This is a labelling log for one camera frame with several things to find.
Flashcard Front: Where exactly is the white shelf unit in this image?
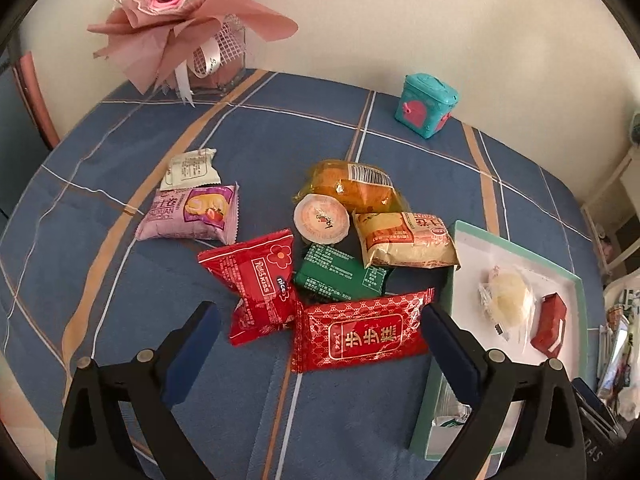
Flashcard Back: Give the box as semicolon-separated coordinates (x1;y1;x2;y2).
580;144;639;278

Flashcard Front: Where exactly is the light green barcode packet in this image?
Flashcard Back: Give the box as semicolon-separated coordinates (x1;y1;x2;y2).
433;385;472;428

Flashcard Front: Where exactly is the purple cake snack packet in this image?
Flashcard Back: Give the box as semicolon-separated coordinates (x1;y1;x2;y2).
134;183;240;245

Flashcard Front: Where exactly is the beige orange bread packet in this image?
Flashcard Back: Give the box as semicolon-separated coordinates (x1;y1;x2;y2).
352;211;460;269

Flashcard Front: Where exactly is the large red snack packet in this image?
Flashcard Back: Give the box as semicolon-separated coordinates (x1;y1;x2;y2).
292;287;436;373

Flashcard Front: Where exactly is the pink paper flower bouquet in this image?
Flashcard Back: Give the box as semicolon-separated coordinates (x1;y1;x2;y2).
88;0;298;103

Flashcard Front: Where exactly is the white snack packet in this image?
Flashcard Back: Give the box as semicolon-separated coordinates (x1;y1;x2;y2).
160;148;221;191

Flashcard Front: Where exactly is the white mochi clear packet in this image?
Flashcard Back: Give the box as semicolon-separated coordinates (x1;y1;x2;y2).
478;266;535;344

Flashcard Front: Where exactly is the dark green snack packet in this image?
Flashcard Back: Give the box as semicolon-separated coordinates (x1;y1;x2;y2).
294;244;390;302

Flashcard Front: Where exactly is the pink chair back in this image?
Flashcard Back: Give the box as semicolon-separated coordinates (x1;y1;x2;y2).
13;51;60;151

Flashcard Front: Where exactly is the red flower snack packet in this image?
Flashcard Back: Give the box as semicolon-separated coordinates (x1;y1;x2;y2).
198;229;299;346

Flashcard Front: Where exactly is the round jelly cup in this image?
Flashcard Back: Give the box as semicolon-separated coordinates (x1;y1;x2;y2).
293;194;350;245

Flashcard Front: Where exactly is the orange cake clear packet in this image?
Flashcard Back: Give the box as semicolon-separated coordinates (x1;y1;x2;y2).
294;159;409;214

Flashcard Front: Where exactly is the teal toy box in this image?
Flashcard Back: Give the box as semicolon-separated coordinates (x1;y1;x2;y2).
395;73;459;139

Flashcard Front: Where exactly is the teal rimmed white tray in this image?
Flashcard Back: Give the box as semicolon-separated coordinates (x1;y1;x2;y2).
409;220;596;460

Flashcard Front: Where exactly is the blue plaid tablecloth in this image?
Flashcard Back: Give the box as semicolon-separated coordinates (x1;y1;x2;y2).
1;72;604;479

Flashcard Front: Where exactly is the small dark red packet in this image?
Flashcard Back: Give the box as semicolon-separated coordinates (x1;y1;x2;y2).
530;292;567;359

